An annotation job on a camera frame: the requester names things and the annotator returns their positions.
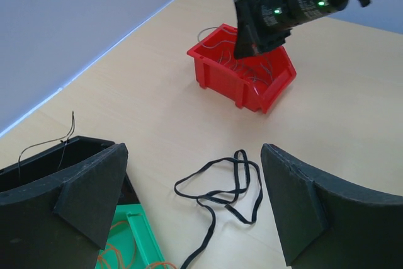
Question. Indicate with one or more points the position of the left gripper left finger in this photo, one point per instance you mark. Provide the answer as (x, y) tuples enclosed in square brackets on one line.
[(63, 220)]

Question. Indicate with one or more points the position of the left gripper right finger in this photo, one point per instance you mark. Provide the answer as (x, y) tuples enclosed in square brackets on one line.
[(324, 221)]

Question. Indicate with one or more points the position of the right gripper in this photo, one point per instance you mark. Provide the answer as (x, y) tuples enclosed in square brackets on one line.
[(261, 26)]

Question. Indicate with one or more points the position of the red plastic bin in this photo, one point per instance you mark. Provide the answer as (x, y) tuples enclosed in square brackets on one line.
[(254, 83)]

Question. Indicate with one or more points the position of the black plastic bin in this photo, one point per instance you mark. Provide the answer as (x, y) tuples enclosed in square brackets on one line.
[(53, 160)]

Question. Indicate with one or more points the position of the green plastic bin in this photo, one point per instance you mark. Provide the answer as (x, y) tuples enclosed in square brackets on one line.
[(131, 242)]

